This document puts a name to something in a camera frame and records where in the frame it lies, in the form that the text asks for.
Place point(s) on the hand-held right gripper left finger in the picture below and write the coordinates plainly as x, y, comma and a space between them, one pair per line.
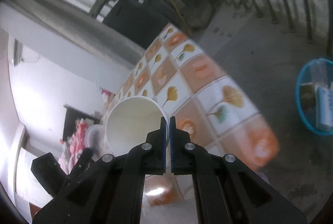
162, 151

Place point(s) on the dark green carton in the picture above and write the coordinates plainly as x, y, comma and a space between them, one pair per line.
307, 93

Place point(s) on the white blue carton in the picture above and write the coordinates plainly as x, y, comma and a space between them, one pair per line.
324, 106

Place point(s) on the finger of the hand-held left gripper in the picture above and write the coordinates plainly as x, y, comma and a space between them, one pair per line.
83, 159

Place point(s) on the pink floral cloth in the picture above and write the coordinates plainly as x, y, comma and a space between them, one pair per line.
75, 140

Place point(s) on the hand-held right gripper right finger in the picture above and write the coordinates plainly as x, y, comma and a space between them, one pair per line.
172, 151

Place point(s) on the clear plastic cup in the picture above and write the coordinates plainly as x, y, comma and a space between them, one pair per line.
95, 135

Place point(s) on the white air conditioner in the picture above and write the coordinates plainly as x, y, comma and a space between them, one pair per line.
17, 53

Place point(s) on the black cabinet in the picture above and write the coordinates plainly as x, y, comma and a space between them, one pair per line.
130, 20

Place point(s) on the blue plastic bin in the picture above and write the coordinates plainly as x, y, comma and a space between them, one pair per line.
303, 114

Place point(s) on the colourful small packet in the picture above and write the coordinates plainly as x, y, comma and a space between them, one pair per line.
105, 93

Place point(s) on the dark wooden furniture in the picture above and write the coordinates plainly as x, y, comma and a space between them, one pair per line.
70, 114

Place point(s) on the white paper cup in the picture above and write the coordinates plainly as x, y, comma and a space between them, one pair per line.
130, 122

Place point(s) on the yellow stick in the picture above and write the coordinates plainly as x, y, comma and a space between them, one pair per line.
177, 9

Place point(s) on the tile-patterned tablecloth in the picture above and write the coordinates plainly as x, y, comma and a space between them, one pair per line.
208, 88

